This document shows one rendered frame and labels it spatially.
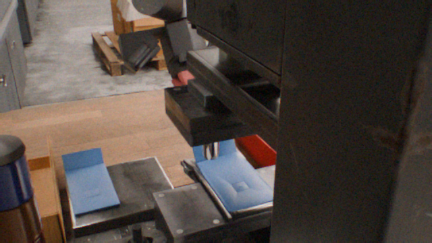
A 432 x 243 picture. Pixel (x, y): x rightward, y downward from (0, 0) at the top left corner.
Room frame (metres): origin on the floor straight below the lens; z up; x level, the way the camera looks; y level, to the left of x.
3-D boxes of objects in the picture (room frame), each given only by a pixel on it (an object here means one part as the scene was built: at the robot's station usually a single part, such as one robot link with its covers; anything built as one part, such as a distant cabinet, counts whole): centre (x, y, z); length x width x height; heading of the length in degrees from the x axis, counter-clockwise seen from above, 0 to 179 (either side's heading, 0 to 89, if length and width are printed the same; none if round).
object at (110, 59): (4.47, 0.75, 0.07); 1.20 x 1.00 x 0.14; 23
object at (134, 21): (4.18, 0.62, 0.40); 0.66 x 0.62 x 0.50; 20
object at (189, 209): (0.49, -0.02, 0.98); 0.20 x 0.10 x 0.01; 113
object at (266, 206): (0.45, -0.05, 0.98); 0.07 x 0.01 x 0.03; 113
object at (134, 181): (0.60, 0.17, 0.91); 0.17 x 0.16 x 0.02; 113
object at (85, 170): (0.61, 0.22, 0.93); 0.15 x 0.07 x 0.03; 24
